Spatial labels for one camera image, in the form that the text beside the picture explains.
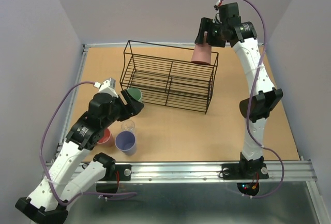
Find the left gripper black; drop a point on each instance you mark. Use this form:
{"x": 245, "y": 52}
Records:
{"x": 133, "y": 107}

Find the black wire dish rack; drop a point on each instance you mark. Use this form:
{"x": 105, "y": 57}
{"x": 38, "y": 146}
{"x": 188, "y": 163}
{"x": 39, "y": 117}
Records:
{"x": 166, "y": 76}

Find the green plastic cup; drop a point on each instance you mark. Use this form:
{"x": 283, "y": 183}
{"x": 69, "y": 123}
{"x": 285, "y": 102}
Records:
{"x": 135, "y": 93}

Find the pink plastic cup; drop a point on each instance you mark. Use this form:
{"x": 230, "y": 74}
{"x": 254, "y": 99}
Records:
{"x": 202, "y": 53}

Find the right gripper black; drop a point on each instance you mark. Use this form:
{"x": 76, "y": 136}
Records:
{"x": 206, "y": 25}

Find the clear glass cup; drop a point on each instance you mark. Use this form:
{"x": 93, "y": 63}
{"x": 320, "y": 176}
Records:
{"x": 128, "y": 125}

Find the aluminium back rail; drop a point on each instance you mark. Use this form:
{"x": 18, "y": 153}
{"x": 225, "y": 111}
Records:
{"x": 140, "y": 44}

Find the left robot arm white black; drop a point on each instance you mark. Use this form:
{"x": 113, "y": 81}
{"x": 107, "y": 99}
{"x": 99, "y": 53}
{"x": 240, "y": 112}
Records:
{"x": 56, "y": 193}

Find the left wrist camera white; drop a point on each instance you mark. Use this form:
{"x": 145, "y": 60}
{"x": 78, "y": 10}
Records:
{"x": 107, "y": 86}

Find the purple plastic cup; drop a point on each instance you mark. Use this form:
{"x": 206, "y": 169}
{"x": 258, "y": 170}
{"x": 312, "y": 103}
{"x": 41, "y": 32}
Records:
{"x": 126, "y": 142}

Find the aluminium front rail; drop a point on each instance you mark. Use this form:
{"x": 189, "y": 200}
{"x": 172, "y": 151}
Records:
{"x": 211, "y": 172}

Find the red plastic cup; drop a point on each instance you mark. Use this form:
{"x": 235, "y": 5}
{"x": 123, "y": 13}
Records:
{"x": 107, "y": 140}

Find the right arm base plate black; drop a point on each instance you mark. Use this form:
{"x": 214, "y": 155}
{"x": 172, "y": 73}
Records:
{"x": 234, "y": 171}

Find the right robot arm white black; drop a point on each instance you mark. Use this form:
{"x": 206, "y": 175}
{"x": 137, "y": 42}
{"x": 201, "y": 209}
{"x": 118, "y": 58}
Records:
{"x": 228, "y": 27}

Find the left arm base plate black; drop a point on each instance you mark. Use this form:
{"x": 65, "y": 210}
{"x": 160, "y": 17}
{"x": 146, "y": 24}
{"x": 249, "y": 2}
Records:
{"x": 120, "y": 172}

